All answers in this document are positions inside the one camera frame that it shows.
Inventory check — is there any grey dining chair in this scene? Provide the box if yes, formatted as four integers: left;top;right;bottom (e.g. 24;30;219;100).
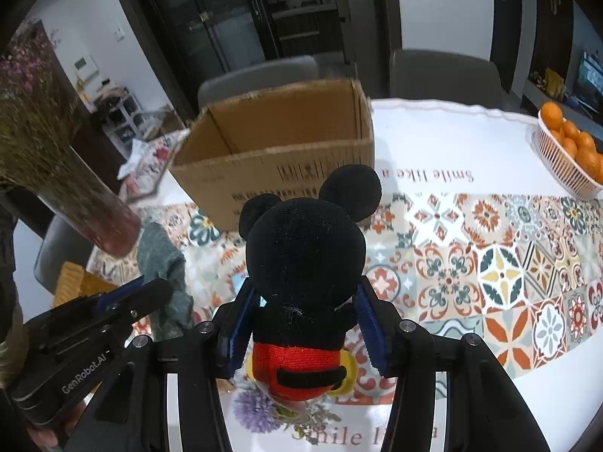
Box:
389;49;504;109
34;217;95;295
198;55;321;110

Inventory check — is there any grey-green knitted cloth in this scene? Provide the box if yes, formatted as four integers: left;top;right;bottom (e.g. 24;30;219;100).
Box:
136;222;195;340

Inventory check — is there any white wall control panel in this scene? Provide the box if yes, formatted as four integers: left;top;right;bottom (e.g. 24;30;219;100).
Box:
73;56;98;81

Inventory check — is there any yellow bag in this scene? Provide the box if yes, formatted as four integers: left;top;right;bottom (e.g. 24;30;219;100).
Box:
544;68;566;99

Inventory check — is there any television screen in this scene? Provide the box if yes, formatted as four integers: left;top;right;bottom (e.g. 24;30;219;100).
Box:
577;49;603;114

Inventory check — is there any brown cardboard box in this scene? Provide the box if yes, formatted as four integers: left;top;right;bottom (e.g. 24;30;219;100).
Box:
168;78;376;231

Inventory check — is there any glass sliding door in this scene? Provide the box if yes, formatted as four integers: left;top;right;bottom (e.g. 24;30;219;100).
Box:
136;0;280;101

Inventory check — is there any white storage rack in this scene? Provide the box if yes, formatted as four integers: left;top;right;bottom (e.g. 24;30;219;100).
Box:
89;82;185;152

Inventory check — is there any person's left hand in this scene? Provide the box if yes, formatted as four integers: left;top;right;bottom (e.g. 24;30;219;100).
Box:
26;400;88;450

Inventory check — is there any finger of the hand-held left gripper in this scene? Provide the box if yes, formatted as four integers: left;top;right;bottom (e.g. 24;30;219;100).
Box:
109;312;156;340
92;277;174;321

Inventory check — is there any glass vase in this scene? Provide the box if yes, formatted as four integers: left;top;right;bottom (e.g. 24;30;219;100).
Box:
33;148;142;259

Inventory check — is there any white plastic basket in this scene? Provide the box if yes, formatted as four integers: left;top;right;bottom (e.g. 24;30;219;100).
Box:
532;113;603;201

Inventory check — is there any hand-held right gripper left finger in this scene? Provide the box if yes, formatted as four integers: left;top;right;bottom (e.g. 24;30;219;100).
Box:
63;285;262;452

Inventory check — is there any black mouse plush toy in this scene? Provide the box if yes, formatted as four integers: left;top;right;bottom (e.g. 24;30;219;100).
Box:
238;164;383;402

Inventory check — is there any patterned tablecloth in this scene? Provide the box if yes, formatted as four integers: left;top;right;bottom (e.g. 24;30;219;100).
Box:
87;96;603;452

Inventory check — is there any floral pillow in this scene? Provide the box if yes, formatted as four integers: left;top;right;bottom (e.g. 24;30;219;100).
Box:
118;129;190;199

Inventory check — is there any yellow knitted cushion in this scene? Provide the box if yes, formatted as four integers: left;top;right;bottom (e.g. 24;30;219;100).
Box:
52;261;119;310

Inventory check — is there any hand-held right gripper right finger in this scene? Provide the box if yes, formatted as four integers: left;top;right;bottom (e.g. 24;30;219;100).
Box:
351;285;552;452

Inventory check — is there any pile of oranges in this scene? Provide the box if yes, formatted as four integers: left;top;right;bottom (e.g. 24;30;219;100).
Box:
539;101;603;180

